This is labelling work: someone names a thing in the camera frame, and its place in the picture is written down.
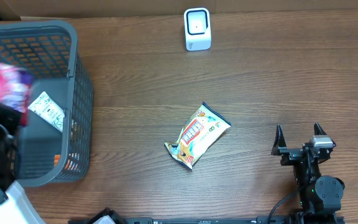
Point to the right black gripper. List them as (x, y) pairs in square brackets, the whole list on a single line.
[(291, 154)]

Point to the yellow snack bag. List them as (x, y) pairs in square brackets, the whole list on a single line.
[(203, 128)]

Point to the small orange juice carton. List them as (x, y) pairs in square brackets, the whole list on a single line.
[(56, 159)]

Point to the white tube with gold cap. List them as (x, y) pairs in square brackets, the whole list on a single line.
[(46, 108)]

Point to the purple red snack pouch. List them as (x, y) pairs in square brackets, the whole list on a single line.
[(15, 89)]

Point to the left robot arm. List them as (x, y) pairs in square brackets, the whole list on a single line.
[(15, 206)]

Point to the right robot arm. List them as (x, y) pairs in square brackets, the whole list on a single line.
[(320, 195)]

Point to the white barcode scanner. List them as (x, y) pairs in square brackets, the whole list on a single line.
[(197, 26)]

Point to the grey plastic mesh basket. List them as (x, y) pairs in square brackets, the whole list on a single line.
[(48, 50)]

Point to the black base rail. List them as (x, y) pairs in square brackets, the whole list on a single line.
[(116, 218)]

